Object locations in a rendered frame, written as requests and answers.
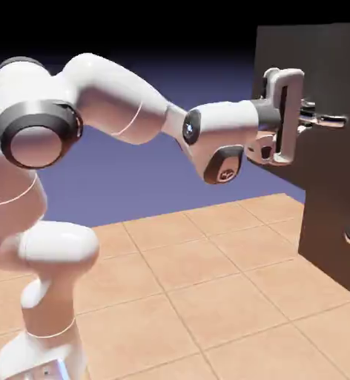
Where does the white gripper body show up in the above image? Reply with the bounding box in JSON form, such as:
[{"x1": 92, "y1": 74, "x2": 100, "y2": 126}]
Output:
[{"x1": 262, "y1": 67, "x2": 306, "y2": 166}]

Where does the dark brown wooden cabinet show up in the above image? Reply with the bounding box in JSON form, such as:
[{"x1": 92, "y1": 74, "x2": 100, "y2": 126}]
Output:
[{"x1": 251, "y1": 22, "x2": 350, "y2": 304}]

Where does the dark brown drawer front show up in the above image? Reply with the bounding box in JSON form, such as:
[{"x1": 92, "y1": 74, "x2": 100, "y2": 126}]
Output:
[
  {"x1": 301, "y1": 22, "x2": 350, "y2": 182},
  {"x1": 298, "y1": 177, "x2": 350, "y2": 304}
]

